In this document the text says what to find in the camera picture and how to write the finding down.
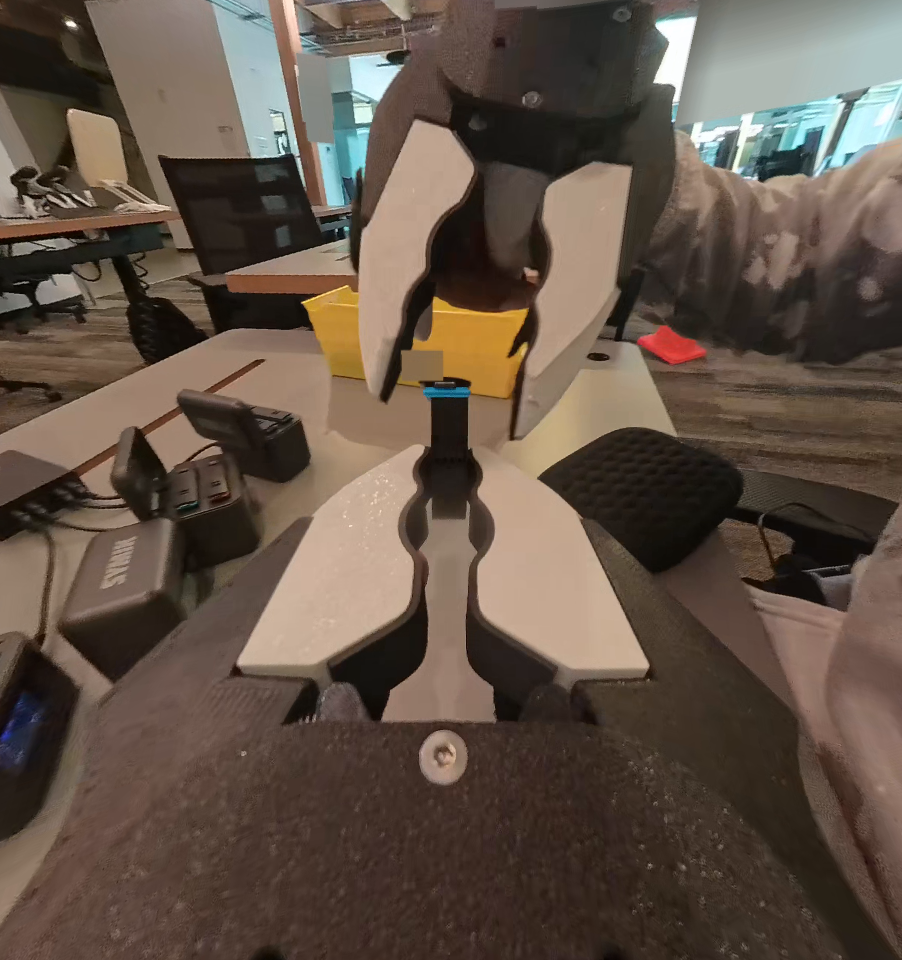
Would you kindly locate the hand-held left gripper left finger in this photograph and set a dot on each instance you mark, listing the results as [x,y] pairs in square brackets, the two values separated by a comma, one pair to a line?
[323,592]

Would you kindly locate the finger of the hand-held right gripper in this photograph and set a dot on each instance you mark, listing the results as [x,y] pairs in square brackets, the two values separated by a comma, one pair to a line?
[406,225]
[586,262]

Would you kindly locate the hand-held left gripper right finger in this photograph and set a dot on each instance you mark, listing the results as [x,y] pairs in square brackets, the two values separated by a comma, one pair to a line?
[563,592]

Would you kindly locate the black battery charger case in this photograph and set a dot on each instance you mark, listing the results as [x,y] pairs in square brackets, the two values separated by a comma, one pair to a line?
[16,660]
[278,450]
[121,600]
[226,532]

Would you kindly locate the yellow plastic bin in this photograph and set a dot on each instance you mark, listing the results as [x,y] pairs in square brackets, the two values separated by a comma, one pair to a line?
[481,330]

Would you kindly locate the black battery with orange edge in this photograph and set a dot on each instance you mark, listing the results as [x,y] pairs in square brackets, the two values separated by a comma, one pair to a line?
[215,480]

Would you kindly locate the red fabric item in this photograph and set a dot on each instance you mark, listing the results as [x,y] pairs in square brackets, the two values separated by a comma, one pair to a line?
[672,346]

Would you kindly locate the long wooden table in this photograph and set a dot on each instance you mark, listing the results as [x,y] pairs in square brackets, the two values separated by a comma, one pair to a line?
[286,274]

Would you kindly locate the dark rounded object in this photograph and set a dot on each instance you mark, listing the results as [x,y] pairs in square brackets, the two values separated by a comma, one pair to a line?
[645,487]

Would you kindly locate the wooden pillar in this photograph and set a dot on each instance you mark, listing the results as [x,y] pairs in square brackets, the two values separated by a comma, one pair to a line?
[286,45]

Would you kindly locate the small black bag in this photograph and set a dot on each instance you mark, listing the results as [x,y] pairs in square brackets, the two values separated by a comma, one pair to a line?
[162,330]

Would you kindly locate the black power adapter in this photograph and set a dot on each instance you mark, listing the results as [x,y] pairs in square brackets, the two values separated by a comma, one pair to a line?
[8,480]

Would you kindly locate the wooden office desk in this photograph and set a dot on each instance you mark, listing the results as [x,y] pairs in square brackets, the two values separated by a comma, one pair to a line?
[46,225]

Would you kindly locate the black and white tools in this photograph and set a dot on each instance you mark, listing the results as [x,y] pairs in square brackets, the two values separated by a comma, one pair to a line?
[46,187]

